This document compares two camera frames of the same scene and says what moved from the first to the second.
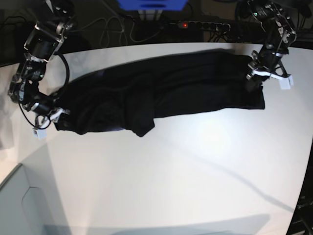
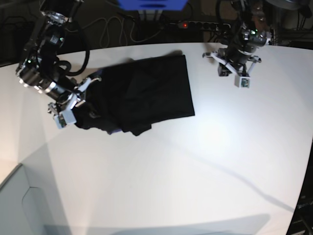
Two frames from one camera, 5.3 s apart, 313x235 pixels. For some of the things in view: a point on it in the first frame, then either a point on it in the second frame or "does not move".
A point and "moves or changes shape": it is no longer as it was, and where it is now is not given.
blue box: [152, 5] does not move
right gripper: [266, 63] -> [227, 65]
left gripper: [47, 113] -> [73, 100]
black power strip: [204, 25] does not move
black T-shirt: [126, 93] moves or changes shape
